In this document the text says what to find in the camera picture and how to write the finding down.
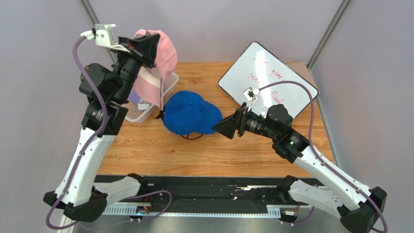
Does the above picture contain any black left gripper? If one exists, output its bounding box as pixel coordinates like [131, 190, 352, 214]
[109, 33, 159, 103]

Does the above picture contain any light pink cap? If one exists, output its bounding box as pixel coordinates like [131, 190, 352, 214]
[134, 29, 178, 110]

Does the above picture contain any blue cap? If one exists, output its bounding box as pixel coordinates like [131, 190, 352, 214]
[162, 90, 223, 136]

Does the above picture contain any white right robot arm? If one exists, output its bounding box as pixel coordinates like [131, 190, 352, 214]
[212, 104, 387, 233]

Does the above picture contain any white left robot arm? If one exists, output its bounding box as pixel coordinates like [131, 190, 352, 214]
[43, 31, 160, 223]

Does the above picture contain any lavender cap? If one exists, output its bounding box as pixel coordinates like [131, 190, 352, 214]
[129, 87, 152, 111]

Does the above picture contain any white dry-erase board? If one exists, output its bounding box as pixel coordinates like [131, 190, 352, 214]
[218, 42, 319, 118]

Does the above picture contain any white plastic basket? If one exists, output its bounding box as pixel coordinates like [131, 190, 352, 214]
[122, 72, 179, 124]

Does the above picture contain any black wire hat stand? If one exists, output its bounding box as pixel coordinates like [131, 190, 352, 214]
[181, 133, 204, 140]

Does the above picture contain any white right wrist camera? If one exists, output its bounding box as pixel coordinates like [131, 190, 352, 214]
[243, 87, 260, 111]

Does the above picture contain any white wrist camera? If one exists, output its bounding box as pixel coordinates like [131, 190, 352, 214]
[80, 23, 129, 52]
[243, 87, 260, 111]

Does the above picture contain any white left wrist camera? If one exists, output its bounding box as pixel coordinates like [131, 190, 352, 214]
[80, 23, 129, 52]

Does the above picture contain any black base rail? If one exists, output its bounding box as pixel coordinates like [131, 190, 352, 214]
[104, 176, 308, 218]

